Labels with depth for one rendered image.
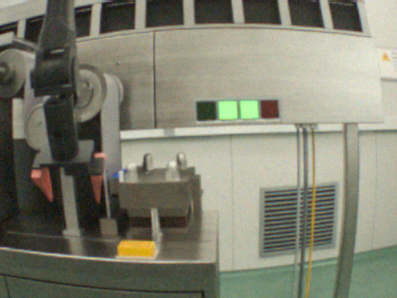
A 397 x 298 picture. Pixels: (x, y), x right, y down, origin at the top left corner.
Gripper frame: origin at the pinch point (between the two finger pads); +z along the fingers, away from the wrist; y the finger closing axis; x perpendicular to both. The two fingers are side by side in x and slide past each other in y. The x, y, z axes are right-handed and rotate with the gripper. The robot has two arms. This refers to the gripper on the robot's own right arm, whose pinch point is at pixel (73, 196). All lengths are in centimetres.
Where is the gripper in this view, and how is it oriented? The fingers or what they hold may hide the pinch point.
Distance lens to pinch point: 98.1
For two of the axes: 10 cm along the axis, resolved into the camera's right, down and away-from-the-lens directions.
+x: 0.3, 5.4, -8.4
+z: 0.3, 8.4, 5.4
